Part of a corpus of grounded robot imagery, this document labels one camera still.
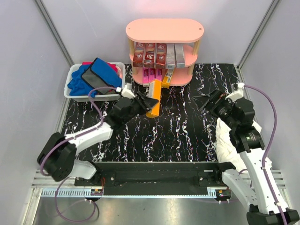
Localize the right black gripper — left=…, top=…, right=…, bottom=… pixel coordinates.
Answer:
left=191, top=88, right=238, bottom=129

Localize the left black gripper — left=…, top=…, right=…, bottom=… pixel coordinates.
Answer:
left=123, top=91, right=159, bottom=124

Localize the orange R&O toothpaste box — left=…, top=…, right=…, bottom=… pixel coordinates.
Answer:
left=146, top=79, right=162, bottom=118

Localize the orange barcode toothpaste box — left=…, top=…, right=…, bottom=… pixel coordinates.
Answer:
left=161, top=69, right=175, bottom=89

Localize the pink BeYou box front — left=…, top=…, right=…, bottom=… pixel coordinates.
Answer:
left=155, top=68, right=163, bottom=81

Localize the pink beyou box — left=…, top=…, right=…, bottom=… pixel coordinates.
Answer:
left=142, top=67, right=149, bottom=87
left=148, top=68, right=155, bottom=83
left=155, top=68, right=163, bottom=81

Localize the pink BeYou box back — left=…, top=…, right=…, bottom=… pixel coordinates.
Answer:
left=142, top=67, right=149, bottom=87

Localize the grey Protefix toothpaste box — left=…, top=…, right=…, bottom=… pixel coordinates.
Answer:
left=166, top=43, right=175, bottom=69

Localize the silver grey toothpaste box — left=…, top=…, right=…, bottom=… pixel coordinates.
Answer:
left=174, top=43, right=185, bottom=68

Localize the red 3D toothpaste box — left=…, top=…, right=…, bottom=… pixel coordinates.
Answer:
left=143, top=43, right=156, bottom=68
left=132, top=42, right=146, bottom=68
left=155, top=43, right=166, bottom=69

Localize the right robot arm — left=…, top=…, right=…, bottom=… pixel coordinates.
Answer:
left=193, top=90, right=300, bottom=225

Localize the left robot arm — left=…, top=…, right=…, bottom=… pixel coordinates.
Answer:
left=37, top=92, right=159, bottom=186

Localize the pink three-tier shelf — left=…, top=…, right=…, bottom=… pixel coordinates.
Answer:
left=126, top=18, right=204, bottom=86

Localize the white plastic basket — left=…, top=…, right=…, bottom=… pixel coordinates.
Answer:
left=64, top=62, right=126, bottom=102

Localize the pink cloth in basket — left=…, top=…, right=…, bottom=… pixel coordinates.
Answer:
left=82, top=61, right=122, bottom=78

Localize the grey black-trimmed cloth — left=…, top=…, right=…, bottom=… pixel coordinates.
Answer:
left=81, top=58, right=122, bottom=89

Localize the white crumpled cloth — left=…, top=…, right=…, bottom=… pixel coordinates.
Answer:
left=215, top=117, right=274, bottom=174

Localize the blue cloth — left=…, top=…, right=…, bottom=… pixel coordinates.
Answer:
left=67, top=65, right=115, bottom=98

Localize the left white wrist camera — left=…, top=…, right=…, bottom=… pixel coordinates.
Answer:
left=116, top=83, right=135, bottom=99

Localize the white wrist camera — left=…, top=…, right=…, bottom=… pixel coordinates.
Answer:
left=116, top=83, right=135, bottom=99
left=232, top=82, right=245, bottom=97

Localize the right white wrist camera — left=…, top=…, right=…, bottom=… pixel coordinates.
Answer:
left=232, top=82, right=245, bottom=97

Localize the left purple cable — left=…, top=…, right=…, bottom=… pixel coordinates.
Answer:
left=39, top=86, right=122, bottom=222

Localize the purple cable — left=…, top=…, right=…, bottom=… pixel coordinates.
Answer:
left=39, top=86, right=122, bottom=222
left=243, top=84, right=288, bottom=225

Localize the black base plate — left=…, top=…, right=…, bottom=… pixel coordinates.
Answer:
left=75, top=162, right=236, bottom=187

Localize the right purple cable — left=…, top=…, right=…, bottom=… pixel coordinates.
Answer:
left=243, top=84, right=288, bottom=225

